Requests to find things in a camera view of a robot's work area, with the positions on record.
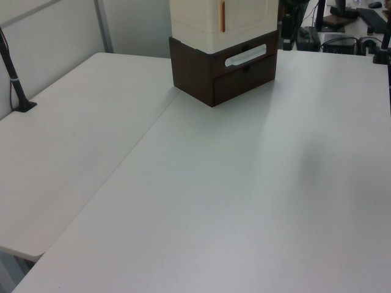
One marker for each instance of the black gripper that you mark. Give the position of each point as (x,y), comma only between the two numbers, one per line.
(297,9)

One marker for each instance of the cream wooden cabinet body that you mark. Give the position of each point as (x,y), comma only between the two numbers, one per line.
(192,24)

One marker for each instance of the black device with green mark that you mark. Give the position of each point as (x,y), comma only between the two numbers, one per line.
(310,38)

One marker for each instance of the brown wooden board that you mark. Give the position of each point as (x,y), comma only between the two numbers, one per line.
(336,20)

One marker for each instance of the black electronics box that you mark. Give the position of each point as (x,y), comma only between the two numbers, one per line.
(339,45)

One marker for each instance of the black padded wrist rest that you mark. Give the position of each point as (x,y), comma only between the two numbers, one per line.
(343,12)

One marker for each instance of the black keyboard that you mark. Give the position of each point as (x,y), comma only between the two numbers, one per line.
(371,19)

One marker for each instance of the black computer mouse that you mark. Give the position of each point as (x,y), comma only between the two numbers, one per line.
(374,4)

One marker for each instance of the black stand with table clamp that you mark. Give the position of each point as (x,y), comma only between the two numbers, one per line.
(383,45)

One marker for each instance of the dark brown drawer unit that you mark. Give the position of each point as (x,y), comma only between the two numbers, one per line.
(191,73)

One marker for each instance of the grey metal partition post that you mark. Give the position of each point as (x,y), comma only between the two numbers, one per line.
(103,24)

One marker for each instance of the black camera stand with base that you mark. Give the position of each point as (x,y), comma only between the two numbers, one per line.
(13,76)

